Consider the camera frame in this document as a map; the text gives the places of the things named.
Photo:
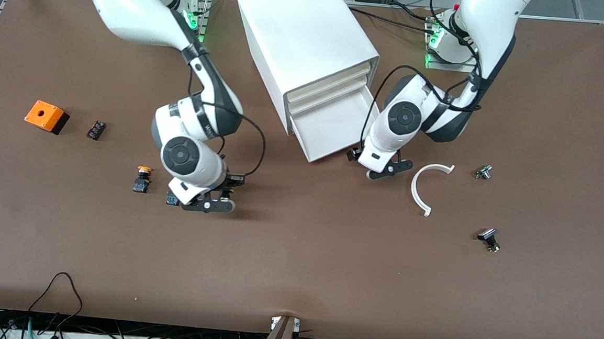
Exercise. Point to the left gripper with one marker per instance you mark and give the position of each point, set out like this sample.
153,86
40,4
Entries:
356,154

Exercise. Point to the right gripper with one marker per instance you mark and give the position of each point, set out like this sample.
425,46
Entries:
226,184

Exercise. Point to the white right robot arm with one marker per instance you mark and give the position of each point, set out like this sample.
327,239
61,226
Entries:
133,7

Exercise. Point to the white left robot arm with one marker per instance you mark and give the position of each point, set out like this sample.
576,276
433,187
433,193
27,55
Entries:
491,39

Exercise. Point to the red push button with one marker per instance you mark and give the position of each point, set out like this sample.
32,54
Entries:
172,200

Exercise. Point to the yellow push button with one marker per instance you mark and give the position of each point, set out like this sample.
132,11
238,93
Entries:
141,183

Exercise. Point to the white semicircular plastic clamp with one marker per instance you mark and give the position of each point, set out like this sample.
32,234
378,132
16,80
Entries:
414,189

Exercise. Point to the small black contact block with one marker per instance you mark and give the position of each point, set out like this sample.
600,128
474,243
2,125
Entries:
96,129

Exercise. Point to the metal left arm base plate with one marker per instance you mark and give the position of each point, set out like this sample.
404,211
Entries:
444,66

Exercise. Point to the small metal switch part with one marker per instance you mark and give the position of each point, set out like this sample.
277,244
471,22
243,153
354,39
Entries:
484,173

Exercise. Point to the black rectangular lens switch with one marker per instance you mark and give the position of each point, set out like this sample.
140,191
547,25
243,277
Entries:
487,235

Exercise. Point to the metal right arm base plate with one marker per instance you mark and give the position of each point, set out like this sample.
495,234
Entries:
203,24

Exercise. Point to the orange button enclosure box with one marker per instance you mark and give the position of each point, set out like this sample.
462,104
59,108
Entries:
43,114

